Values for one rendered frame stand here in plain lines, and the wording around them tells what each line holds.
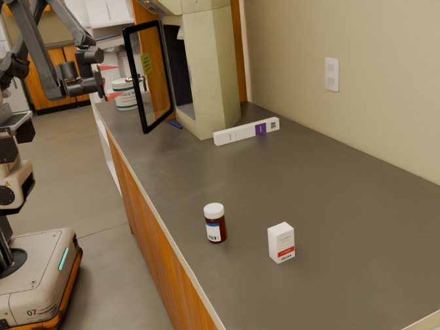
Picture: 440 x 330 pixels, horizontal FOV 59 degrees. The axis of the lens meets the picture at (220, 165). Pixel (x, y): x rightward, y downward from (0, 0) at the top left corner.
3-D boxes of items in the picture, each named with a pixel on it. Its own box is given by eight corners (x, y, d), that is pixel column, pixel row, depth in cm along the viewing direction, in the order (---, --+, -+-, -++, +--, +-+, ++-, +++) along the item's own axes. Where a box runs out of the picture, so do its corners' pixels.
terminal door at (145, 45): (173, 111, 177) (158, 18, 161) (145, 135, 151) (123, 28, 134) (172, 111, 177) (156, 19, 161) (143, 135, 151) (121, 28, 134)
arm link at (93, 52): (91, 42, 174) (76, 33, 167) (110, 41, 169) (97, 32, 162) (85, 68, 173) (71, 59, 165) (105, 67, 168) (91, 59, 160)
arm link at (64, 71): (59, 98, 152) (48, 99, 143) (50, 69, 149) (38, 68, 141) (88, 91, 150) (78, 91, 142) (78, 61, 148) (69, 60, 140)
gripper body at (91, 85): (98, 71, 144) (78, 74, 142) (105, 97, 148) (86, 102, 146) (95, 69, 150) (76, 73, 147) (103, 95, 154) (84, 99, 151)
